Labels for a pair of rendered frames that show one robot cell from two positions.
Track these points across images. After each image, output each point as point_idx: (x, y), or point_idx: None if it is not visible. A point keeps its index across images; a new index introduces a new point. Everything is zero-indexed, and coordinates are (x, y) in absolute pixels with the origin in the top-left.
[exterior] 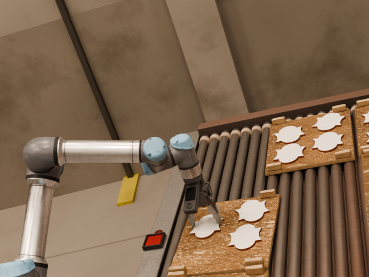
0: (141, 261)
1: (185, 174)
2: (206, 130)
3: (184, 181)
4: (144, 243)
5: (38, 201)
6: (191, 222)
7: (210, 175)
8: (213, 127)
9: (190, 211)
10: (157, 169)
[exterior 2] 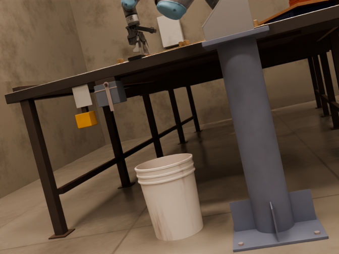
0: (153, 54)
1: (137, 17)
2: (24, 87)
3: (136, 22)
4: (136, 55)
5: None
6: (143, 51)
7: None
8: (28, 86)
9: (155, 29)
10: (138, 0)
